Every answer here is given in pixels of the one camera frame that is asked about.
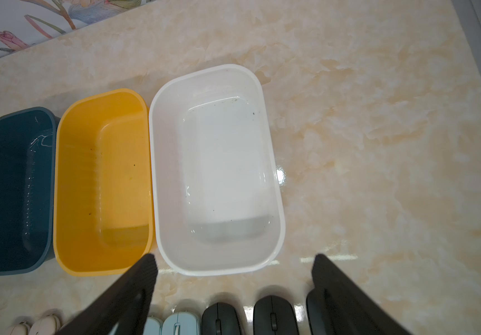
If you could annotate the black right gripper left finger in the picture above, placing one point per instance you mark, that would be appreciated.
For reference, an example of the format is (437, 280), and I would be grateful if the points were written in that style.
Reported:
(124, 306)

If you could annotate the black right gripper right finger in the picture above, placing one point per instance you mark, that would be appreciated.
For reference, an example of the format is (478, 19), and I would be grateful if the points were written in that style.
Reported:
(347, 309)

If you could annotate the light blue mouse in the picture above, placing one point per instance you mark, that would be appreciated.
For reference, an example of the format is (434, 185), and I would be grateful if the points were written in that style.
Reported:
(182, 323)
(153, 326)

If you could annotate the pink mouse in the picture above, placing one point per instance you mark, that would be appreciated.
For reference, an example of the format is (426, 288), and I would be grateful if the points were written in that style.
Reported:
(47, 325)
(19, 329)

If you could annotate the yellow storage box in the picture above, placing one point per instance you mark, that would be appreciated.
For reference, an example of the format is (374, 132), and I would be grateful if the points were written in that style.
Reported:
(103, 199)

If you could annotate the white storage box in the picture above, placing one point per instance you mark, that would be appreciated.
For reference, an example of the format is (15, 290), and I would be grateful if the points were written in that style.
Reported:
(216, 190)

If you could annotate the dark teal storage box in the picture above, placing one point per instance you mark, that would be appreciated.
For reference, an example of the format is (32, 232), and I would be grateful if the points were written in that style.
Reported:
(27, 164)

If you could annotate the black mouse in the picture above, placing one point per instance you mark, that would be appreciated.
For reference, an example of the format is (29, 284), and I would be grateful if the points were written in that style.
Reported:
(274, 315)
(220, 319)
(315, 316)

